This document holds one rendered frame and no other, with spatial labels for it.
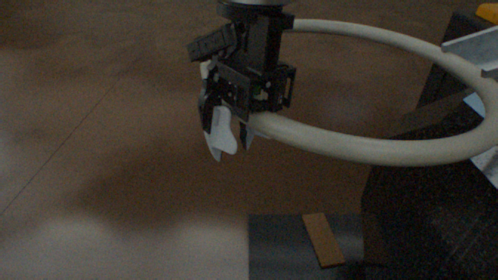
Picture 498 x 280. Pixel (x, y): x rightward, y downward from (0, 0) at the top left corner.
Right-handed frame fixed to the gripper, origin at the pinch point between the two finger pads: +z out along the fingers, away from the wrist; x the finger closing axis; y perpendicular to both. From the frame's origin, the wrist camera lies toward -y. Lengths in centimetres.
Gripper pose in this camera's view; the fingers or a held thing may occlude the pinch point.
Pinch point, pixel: (230, 144)
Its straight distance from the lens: 45.6
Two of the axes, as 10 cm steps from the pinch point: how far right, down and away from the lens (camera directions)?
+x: 7.7, -3.0, 5.6
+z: -0.8, 8.3, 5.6
